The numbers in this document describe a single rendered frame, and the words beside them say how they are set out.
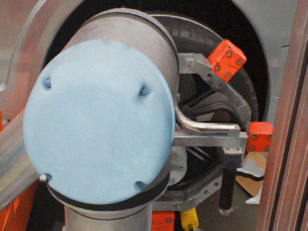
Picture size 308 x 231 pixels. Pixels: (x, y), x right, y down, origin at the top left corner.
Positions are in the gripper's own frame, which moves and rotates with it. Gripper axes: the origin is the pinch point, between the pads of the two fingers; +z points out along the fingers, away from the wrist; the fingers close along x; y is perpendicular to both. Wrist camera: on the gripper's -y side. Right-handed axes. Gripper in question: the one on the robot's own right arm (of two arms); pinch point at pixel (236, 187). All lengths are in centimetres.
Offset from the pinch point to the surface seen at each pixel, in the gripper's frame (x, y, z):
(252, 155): -142, -82, -59
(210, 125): -2.4, 18.1, 8.7
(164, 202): -21.3, -21.1, 16.4
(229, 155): 1.4, 11.2, 3.9
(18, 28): -48, 29, 63
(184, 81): -54, 9, 6
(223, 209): 1.5, -6.4, 3.5
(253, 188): -108, -82, -49
